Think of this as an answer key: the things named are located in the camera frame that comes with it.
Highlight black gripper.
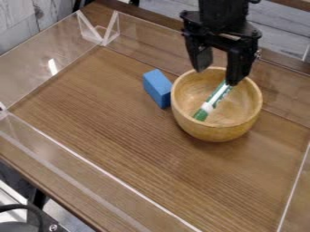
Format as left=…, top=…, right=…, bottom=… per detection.
left=179, top=0, right=262, bottom=86

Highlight green white marker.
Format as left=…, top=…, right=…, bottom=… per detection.
left=193, top=81, right=233, bottom=121

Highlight blue foam block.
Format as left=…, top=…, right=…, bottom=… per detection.
left=143, top=69, right=173, bottom=109

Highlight brown wooden bowl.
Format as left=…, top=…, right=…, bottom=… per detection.
left=171, top=66, right=263, bottom=142

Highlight clear acrylic tray walls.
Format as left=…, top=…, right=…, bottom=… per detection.
left=0, top=8, right=310, bottom=232

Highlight black table leg bracket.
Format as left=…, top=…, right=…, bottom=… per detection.
left=27, top=188, right=70, bottom=232

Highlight black cable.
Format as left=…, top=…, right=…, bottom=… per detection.
left=0, top=204, right=44, bottom=232

